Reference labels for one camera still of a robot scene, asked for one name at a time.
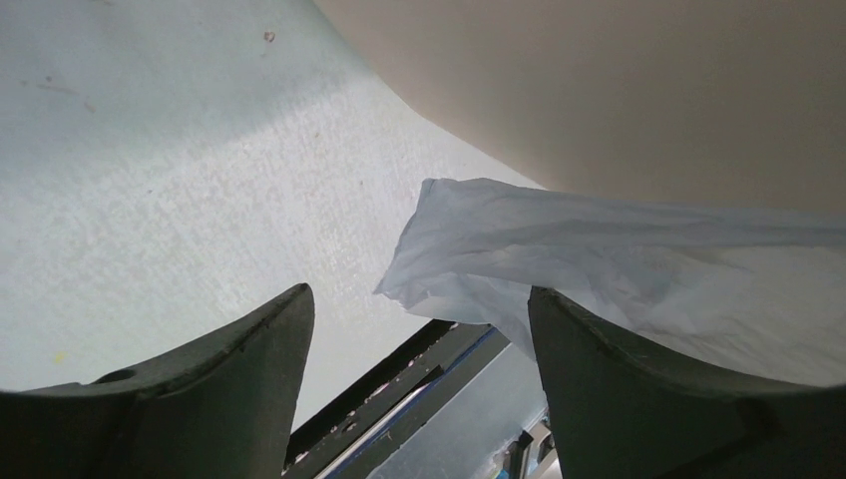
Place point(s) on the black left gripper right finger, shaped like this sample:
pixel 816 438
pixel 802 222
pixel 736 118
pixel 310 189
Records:
pixel 624 406

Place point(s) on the translucent blue trash bag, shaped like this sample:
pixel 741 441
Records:
pixel 760 291

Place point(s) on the cream plastic trash bin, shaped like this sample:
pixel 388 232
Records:
pixel 708 103

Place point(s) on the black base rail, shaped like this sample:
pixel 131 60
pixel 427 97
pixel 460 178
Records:
pixel 369 421

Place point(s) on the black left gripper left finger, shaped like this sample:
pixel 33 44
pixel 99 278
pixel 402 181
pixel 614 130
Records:
pixel 219 406

